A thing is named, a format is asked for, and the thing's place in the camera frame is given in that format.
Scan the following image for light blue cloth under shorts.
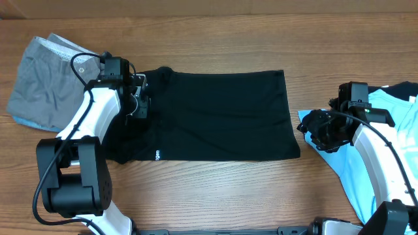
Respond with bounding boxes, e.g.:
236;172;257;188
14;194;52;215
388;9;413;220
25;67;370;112
12;116;61;133

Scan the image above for light blue t-shirt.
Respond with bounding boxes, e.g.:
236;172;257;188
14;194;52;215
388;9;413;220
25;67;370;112
297;88;418;235

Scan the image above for black t-shirt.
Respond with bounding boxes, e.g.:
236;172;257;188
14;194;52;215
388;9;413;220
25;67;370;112
103;67;300;164

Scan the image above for grey folded shorts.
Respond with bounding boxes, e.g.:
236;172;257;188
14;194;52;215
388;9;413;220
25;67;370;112
7;33;104;130

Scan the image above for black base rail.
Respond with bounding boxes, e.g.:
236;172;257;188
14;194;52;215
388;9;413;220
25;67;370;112
133;226;338;235

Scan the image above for black garment under blue shirt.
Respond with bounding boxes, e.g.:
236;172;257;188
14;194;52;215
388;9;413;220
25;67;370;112
368;81;417;101

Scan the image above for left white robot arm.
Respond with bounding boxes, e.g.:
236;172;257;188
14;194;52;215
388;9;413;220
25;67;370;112
32;74;150;234

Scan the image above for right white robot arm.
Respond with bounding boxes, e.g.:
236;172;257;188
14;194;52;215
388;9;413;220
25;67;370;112
297;102;417;234

